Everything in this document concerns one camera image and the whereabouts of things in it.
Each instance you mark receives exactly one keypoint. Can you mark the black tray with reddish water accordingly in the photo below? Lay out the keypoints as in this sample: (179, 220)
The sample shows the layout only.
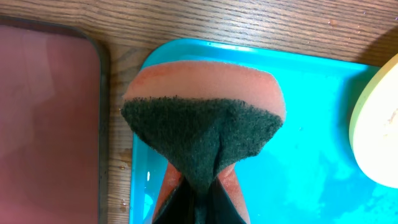
(54, 124)

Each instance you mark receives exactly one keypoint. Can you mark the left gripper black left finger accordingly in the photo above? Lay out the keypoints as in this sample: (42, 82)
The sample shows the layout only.
(179, 207)

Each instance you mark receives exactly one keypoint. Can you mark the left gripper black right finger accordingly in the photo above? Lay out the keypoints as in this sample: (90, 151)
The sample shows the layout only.
(215, 207)

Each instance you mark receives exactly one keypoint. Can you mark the yellow plate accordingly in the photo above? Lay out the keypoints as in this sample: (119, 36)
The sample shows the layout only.
(373, 127)

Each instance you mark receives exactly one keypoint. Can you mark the teal plastic tray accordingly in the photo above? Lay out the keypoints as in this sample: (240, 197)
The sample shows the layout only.
(306, 173)

